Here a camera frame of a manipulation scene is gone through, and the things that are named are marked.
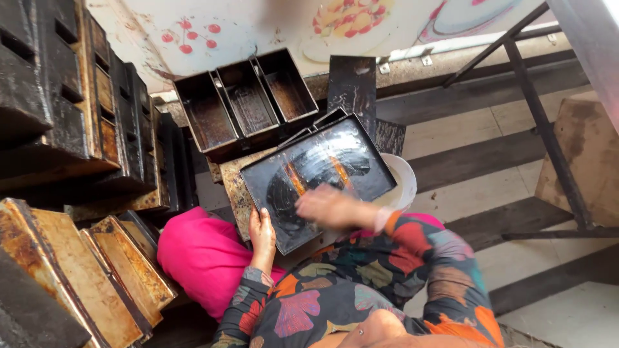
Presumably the black loaf pan set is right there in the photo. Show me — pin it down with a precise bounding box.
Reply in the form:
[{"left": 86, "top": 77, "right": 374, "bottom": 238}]
[{"left": 278, "top": 107, "right": 349, "bottom": 147}]

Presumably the stack of rusty baking trays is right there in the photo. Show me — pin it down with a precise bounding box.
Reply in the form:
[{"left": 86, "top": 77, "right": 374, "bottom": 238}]
[{"left": 0, "top": 198, "right": 179, "bottom": 348}]

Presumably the black greasy baking tray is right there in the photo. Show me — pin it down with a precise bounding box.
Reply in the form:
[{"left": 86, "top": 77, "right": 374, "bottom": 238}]
[{"left": 239, "top": 113, "right": 398, "bottom": 256}]

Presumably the metal frame table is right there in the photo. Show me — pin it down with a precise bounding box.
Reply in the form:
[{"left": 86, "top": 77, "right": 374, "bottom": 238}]
[{"left": 441, "top": 0, "right": 619, "bottom": 243}]

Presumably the floral patterned garment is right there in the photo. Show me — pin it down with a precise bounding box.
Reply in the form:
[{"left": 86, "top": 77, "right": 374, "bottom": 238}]
[{"left": 211, "top": 211, "right": 506, "bottom": 348}]

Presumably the brown stained board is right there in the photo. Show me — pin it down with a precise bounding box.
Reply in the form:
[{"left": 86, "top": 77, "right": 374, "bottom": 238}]
[{"left": 534, "top": 98, "right": 619, "bottom": 228}]

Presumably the tall black metal lid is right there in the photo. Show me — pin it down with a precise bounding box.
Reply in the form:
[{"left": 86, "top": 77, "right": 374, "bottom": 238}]
[{"left": 327, "top": 55, "right": 377, "bottom": 141}]

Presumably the rusty speckled baking tray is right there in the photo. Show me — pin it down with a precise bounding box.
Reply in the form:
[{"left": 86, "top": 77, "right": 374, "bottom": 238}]
[{"left": 208, "top": 147, "right": 280, "bottom": 242}]

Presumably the stack of black loaf pans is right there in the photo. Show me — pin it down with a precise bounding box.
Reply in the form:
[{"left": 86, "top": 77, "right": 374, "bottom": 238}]
[{"left": 0, "top": 0, "right": 200, "bottom": 224}]

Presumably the white plastic bucket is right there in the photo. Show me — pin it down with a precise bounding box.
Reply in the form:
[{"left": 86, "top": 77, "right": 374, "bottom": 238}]
[{"left": 371, "top": 154, "right": 418, "bottom": 212}]

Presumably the person's right hand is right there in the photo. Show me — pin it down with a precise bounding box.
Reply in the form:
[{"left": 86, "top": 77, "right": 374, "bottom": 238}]
[{"left": 295, "top": 184, "right": 384, "bottom": 231}]

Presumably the white wall pipe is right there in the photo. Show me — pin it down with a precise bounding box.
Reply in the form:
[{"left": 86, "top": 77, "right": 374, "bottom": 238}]
[{"left": 377, "top": 21, "right": 563, "bottom": 75}]

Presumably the black triple loaf pan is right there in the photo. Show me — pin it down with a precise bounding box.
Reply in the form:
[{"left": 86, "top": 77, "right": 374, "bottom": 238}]
[{"left": 172, "top": 47, "right": 320, "bottom": 164}]

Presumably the small black metal lid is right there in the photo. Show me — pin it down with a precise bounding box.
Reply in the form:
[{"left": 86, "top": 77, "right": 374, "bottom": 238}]
[{"left": 374, "top": 119, "right": 407, "bottom": 157}]

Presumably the person's left hand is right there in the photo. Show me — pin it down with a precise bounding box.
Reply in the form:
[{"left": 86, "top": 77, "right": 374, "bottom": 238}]
[{"left": 249, "top": 207, "right": 277, "bottom": 262}]

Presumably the pink cloth garment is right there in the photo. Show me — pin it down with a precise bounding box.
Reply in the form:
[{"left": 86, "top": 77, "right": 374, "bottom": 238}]
[{"left": 157, "top": 206, "right": 289, "bottom": 323}]

